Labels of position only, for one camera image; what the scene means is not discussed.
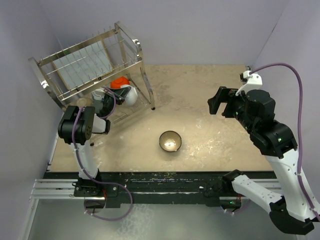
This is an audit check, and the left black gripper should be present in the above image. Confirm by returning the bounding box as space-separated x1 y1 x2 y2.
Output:
102 86 131 119

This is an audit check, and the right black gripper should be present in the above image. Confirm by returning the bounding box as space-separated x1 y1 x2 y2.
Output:
208 85 257 134

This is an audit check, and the white bowl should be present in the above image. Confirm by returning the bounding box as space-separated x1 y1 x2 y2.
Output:
121 84 138 106

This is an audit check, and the orange plastic bowl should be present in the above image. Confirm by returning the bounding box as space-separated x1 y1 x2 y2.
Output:
110 76 130 89

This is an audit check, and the blue floral ceramic bowl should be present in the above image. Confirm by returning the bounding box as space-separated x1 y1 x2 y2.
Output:
91 89 105 101

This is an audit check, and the olive beige bowl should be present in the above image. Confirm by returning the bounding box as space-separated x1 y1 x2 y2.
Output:
75 97 93 108

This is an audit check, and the brown rimmed beige bowl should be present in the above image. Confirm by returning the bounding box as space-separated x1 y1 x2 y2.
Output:
159 130 182 152

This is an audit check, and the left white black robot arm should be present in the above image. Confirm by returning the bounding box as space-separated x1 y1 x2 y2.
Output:
57 84 138 196

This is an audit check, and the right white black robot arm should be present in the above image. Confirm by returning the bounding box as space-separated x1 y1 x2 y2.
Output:
207 86 320 235

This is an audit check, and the white framed board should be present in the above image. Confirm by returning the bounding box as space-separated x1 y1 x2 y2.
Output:
52 40 114 90

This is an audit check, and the steel wire dish rack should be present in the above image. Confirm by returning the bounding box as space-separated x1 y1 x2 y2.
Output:
28 21 156 124

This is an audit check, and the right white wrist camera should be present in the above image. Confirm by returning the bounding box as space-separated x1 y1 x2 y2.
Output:
235 70 263 96

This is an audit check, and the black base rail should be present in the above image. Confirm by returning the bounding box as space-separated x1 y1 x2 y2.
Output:
43 171 244 210

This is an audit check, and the aluminium extrusion rail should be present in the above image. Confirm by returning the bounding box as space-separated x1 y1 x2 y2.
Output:
30 179 283 200

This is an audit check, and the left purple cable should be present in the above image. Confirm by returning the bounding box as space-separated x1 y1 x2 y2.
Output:
71 87 134 222

